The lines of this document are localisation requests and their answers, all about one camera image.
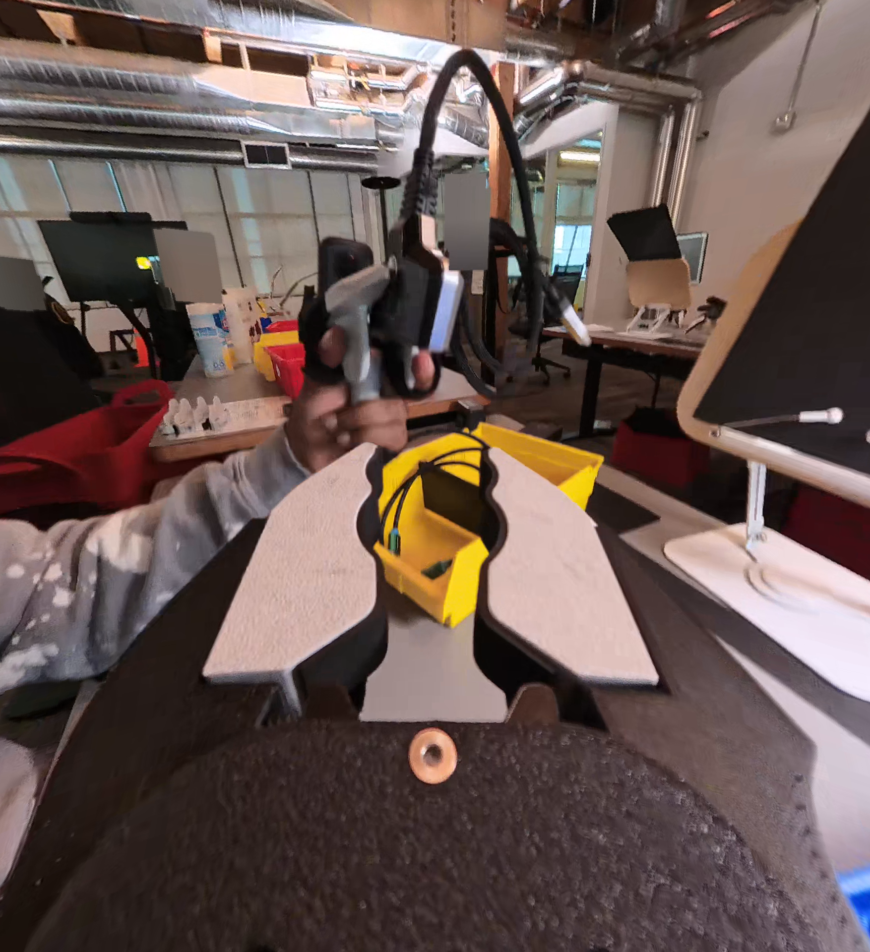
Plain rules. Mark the white printed package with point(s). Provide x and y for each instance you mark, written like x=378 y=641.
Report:
x=245 y=320

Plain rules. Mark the spare hand-held gripper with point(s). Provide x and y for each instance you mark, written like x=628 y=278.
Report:
x=706 y=312

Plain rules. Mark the small yellow bin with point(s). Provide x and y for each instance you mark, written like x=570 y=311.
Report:
x=271 y=357

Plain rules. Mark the black floor lamp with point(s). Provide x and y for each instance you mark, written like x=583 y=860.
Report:
x=381 y=181

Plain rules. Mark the small black tilted board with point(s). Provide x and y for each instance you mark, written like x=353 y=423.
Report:
x=643 y=234

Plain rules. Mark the person's left forearm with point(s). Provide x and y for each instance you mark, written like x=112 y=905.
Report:
x=145 y=550

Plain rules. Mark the red plastic bin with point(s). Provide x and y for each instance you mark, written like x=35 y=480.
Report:
x=290 y=372

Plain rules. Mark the black monitor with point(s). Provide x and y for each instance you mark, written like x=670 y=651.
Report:
x=93 y=260

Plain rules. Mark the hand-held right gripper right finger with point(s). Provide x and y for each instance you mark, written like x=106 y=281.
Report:
x=561 y=587

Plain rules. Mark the silver air duct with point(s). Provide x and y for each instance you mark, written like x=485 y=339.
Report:
x=107 y=74

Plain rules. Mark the white board stand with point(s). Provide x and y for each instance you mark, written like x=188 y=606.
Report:
x=814 y=639

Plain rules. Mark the grey computer monitor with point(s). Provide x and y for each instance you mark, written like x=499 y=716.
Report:
x=694 y=256

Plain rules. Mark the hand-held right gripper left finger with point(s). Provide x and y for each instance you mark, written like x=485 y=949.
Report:
x=301 y=580

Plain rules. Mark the yellow plastic bin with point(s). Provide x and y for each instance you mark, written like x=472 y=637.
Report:
x=435 y=587

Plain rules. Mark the metal air vent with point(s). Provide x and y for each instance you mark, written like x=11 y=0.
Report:
x=265 y=155

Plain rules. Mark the black bin divider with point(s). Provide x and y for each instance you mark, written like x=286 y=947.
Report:
x=453 y=494

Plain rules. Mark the wood edged grey table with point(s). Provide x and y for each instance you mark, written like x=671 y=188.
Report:
x=241 y=383

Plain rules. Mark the wooden post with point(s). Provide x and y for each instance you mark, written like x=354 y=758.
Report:
x=497 y=149

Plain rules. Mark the person's left hand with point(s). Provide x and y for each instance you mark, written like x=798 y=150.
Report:
x=353 y=428

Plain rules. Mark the wood top office desk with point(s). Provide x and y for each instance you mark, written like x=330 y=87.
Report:
x=628 y=340

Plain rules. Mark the orange traffic cone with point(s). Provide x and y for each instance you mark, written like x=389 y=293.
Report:
x=142 y=353

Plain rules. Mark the white wipes canister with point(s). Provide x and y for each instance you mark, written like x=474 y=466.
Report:
x=212 y=342

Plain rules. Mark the red storage crate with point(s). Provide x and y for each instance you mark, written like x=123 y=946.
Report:
x=658 y=454
x=851 y=535

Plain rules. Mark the row of small white bottles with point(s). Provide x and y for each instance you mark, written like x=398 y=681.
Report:
x=197 y=420

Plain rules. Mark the large black wood-rimmed board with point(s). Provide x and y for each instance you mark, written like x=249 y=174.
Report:
x=837 y=312

